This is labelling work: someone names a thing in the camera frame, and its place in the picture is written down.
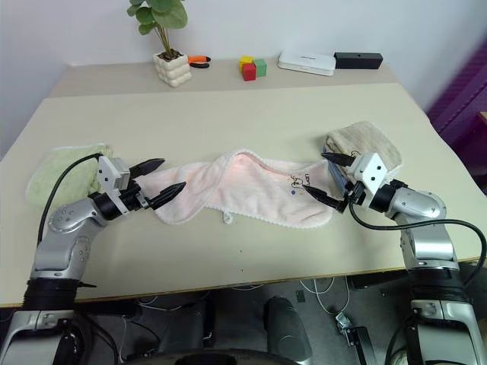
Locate long black box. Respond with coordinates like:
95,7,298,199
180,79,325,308
333,52,384,71

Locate black table foot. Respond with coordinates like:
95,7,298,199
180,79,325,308
342,325,378,365

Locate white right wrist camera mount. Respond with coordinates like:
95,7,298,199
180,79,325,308
350,151,397,195

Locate pink towel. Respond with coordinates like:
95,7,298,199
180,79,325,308
139,149,345,231

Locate folded green towel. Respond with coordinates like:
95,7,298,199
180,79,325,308
24,141,116,208

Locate black rounded shape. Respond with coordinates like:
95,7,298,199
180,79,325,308
263,297,315,357

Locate orange black pliers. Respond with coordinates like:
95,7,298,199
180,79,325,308
187,55,212,70

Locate flat white box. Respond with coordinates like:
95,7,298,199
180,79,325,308
277,49,338,78

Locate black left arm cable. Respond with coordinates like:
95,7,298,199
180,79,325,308
37,151,106,248

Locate metal caster bracket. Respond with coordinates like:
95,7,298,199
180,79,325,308
334,311,353,336

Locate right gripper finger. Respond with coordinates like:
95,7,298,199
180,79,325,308
320,151,355,168
303,185,343,211

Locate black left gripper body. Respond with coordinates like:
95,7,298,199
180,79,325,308
120,178,154,214

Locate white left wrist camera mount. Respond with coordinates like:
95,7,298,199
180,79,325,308
96,154,132,212

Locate white floor cable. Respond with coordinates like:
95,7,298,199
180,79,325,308
299,275,352,317

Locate potted plant white bubble pot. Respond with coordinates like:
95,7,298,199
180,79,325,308
126,0,193,90

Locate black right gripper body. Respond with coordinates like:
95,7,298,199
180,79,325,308
334,181,369,214

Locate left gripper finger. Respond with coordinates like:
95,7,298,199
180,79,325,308
145,181,187,211
129,157,166,180

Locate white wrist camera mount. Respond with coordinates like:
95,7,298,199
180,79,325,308
96,154,132,212
350,151,397,195

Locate folded beige towel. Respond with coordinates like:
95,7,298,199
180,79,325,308
323,120,404,180

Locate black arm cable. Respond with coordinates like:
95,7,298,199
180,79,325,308
347,189,487,290
37,151,106,248

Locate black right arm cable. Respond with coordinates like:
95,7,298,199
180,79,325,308
347,189,487,290

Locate blue cloth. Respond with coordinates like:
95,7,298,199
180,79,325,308
321,145,353,193

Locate black under-table bracket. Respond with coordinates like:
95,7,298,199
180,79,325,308
349,271,410,290

